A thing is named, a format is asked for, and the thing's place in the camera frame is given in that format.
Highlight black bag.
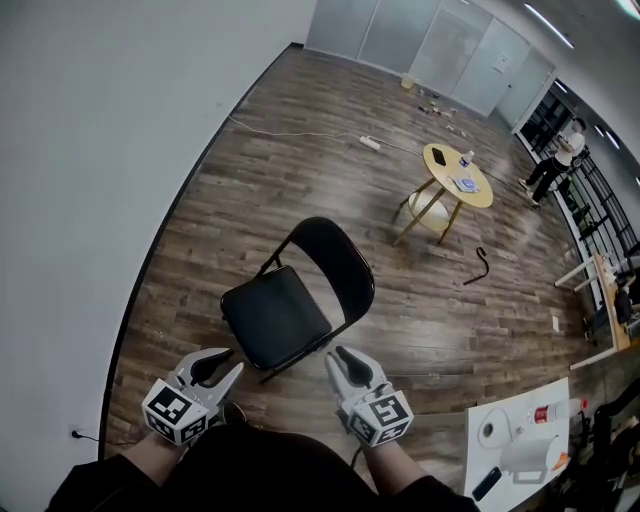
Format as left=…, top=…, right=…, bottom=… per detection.
left=613, top=288, right=634, bottom=326

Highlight round yellow side table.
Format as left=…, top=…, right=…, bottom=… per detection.
left=391, top=142, right=495, bottom=247

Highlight black bent bar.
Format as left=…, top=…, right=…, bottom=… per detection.
left=462, top=246, right=489, bottom=287

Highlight person's black clothing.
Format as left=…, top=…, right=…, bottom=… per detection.
left=44, top=422, right=481, bottom=512

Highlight scattered small floor items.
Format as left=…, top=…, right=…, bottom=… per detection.
left=418, top=88, right=471, bottom=136

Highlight white cylindrical appliance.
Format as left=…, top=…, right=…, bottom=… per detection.
left=499, top=433, right=560, bottom=485

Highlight red label plastic bottle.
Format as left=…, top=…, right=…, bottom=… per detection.
left=533, top=398, right=589, bottom=424

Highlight black framed glass door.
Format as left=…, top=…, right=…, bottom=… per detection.
left=517, top=77, right=574, bottom=161

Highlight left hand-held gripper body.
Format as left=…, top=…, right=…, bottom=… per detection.
left=141, top=372, right=221, bottom=448

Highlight black office chair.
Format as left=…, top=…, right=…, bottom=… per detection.
left=569, top=384, right=640, bottom=512

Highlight person's left shoe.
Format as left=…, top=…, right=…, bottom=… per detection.
left=222, top=401, right=249, bottom=426

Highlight person's left forearm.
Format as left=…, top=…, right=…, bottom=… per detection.
left=119, top=427, right=189, bottom=486

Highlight white rectangular table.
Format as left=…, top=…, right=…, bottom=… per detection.
left=463, top=377, right=571, bottom=499

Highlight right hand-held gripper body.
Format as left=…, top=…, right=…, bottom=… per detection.
left=339, top=382, right=415, bottom=448

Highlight ceiling light strip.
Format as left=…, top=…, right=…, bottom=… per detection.
left=523, top=2, right=575, bottom=50

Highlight black metal railing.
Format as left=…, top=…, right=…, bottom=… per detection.
left=554, top=149, right=640, bottom=264

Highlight black folding chair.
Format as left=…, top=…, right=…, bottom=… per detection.
left=220, top=216, right=376, bottom=385

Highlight wooden desk with white legs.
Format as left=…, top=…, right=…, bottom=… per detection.
left=554, top=252, right=640, bottom=371

